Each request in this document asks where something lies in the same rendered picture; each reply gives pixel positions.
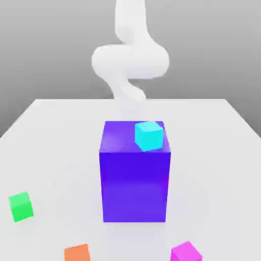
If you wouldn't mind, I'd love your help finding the small cyan cube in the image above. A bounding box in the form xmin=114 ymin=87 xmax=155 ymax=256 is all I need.
xmin=135 ymin=120 xmax=164 ymax=152

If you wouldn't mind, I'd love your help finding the small magenta cube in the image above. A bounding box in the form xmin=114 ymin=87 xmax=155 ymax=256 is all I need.
xmin=170 ymin=240 xmax=203 ymax=261

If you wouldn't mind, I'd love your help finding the small green cube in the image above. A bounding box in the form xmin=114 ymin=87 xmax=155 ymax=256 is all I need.
xmin=8 ymin=191 xmax=35 ymax=223

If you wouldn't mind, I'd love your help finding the small orange cube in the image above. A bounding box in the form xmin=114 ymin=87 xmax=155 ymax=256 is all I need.
xmin=64 ymin=243 xmax=91 ymax=261

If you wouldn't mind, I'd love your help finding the large purple box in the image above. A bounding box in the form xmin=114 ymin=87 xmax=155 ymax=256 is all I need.
xmin=98 ymin=120 xmax=171 ymax=223

